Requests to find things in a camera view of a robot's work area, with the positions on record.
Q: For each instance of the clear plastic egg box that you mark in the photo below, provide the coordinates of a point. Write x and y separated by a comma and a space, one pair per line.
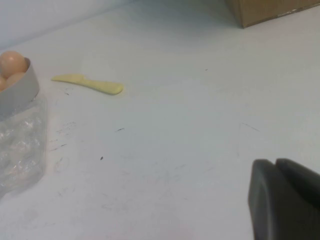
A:
21, 145

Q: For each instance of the beige plastic egg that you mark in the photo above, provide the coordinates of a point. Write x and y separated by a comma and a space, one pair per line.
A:
12, 62
2, 83
15, 78

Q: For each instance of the white round bowl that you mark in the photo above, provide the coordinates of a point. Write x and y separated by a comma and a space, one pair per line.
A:
22, 91

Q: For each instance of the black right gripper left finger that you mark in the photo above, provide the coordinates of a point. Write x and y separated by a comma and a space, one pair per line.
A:
275, 207

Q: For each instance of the yellow plastic knife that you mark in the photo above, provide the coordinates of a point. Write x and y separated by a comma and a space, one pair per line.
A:
97, 85

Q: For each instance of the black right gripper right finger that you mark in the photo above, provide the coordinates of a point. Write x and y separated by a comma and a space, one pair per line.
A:
302, 180

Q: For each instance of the brown cardboard box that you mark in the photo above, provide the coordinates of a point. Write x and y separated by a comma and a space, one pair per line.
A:
270, 10

